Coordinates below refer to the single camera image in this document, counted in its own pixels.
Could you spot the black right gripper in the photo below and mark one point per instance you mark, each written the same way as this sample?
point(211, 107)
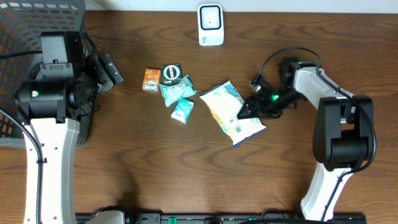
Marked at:
point(259, 98)

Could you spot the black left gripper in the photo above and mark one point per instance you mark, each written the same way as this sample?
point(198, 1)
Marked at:
point(104, 73)

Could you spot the yellow white snack bag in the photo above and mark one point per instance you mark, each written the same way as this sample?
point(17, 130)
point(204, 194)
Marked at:
point(225, 102)

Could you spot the orange tissue pack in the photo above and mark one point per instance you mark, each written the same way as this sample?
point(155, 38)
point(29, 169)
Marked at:
point(151, 80)

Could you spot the green tissue pack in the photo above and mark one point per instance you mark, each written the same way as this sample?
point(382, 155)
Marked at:
point(182, 110)

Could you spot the round green white item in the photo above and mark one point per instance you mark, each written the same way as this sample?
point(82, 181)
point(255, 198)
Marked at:
point(171, 74)

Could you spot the mint green snack pouch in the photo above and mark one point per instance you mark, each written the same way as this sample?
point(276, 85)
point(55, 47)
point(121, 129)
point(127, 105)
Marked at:
point(183, 89)

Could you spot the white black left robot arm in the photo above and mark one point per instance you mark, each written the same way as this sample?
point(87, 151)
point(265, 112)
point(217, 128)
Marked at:
point(52, 107)

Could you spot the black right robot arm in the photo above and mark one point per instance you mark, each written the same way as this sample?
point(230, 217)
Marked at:
point(343, 137)

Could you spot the white barcode scanner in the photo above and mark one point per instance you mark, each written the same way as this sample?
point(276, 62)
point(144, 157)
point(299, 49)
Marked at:
point(210, 25)

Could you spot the dark grey plastic basket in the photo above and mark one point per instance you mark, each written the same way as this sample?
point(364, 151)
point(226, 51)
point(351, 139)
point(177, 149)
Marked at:
point(22, 23)

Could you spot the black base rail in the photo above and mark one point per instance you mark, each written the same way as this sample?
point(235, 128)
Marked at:
point(148, 218)

